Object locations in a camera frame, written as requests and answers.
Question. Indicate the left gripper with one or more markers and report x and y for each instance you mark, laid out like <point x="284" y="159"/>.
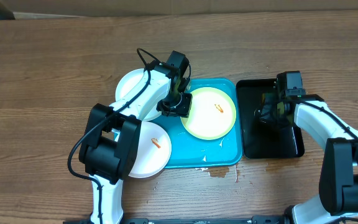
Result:
<point x="184" y="111"/>

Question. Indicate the green yellow scrub sponge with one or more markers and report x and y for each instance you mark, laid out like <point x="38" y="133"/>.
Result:
<point x="265" y="99"/>

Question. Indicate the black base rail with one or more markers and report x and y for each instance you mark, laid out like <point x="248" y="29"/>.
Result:
<point x="256" y="219"/>

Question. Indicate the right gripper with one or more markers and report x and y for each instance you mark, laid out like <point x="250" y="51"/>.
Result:
<point x="270" y="117"/>

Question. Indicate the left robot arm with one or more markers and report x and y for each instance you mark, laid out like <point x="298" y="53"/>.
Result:
<point x="108" y="149"/>

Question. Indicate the teal plastic tray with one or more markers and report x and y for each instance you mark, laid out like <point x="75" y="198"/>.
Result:
<point x="191" y="152"/>

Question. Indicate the white plate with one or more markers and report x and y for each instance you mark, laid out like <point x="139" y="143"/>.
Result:
<point x="153" y="153"/>
<point x="127" y="83"/>

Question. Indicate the black rectangular tray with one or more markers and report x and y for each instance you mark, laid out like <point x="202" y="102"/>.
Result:
<point x="260" y="141"/>

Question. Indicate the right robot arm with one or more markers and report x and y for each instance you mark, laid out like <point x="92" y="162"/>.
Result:
<point x="337" y="200"/>

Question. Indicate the lime green rimmed plate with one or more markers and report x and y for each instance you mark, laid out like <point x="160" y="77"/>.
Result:
<point x="212" y="114"/>

